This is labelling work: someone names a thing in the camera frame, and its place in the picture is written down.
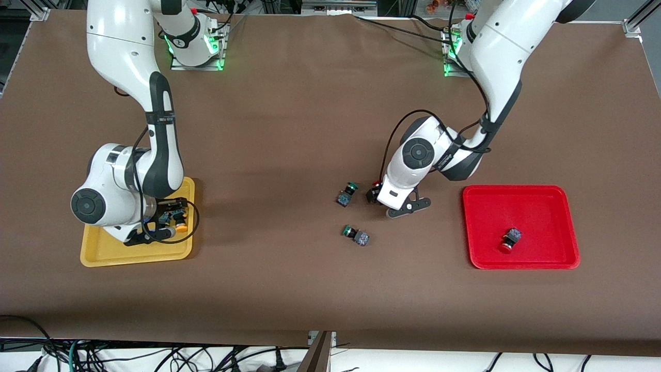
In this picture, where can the aluminium frame post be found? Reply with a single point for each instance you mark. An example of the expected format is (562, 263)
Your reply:
(316, 356)

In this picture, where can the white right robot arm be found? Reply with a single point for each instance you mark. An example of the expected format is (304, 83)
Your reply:
(124, 51)

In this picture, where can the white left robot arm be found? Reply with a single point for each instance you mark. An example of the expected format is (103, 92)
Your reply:
(496, 57)

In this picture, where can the red push button switch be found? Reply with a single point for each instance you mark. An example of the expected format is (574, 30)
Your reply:
(376, 183)
(510, 241)

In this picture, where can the grey network switch box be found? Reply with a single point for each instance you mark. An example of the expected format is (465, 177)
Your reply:
(338, 6)

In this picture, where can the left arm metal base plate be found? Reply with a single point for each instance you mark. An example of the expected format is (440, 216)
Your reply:
(448, 70)

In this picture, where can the brown table cover sheet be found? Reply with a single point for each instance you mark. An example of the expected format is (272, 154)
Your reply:
(310, 129)

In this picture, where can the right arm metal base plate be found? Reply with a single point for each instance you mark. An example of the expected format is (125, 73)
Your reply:
(219, 51)

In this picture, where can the red plastic tray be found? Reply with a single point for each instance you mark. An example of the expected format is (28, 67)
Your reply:
(537, 217)

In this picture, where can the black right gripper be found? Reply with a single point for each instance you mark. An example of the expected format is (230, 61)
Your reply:
(164, 213)

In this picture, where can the yellow push button switch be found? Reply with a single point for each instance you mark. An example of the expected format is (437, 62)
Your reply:
(164, 218)
(179, 225)

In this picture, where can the aluminium corner profile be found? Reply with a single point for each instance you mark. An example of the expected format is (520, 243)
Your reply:
(638, 20)
(36, 11)

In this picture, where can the green push button switch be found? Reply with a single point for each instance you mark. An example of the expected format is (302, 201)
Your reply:
(356, 235)
(347, 195)

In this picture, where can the yellow plastic tray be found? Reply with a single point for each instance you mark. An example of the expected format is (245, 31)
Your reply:
(103, 253)

